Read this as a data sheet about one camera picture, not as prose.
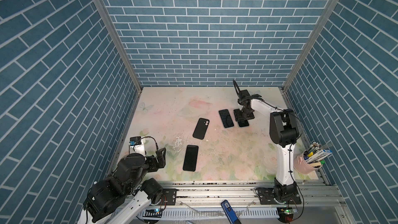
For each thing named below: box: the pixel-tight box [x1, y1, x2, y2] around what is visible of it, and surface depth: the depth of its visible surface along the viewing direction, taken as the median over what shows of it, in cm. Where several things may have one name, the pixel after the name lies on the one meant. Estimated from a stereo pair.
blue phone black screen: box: [218, 108, 235, 129], surface depth 104 cm
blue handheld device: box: [220, 199, 242, 224], surface depth 70 cm
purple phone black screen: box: [182, 144, 199, 172], surface depth 88 cm
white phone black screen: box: [236, 119, 250, 129], surface depth 101 cm
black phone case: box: [192, 117, 210, 140], surface depth 101 cm
